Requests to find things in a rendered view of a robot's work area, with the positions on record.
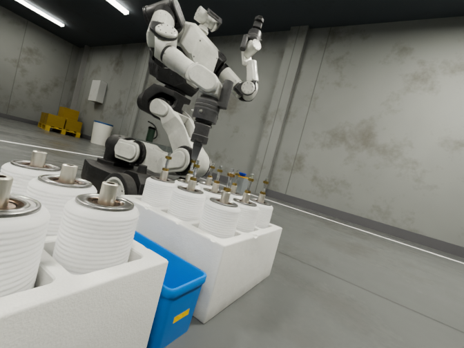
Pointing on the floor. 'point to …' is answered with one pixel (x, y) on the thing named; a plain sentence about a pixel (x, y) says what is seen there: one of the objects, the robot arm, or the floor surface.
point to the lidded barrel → (101, 132)
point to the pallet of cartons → (62, 121)
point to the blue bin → (173, 295)
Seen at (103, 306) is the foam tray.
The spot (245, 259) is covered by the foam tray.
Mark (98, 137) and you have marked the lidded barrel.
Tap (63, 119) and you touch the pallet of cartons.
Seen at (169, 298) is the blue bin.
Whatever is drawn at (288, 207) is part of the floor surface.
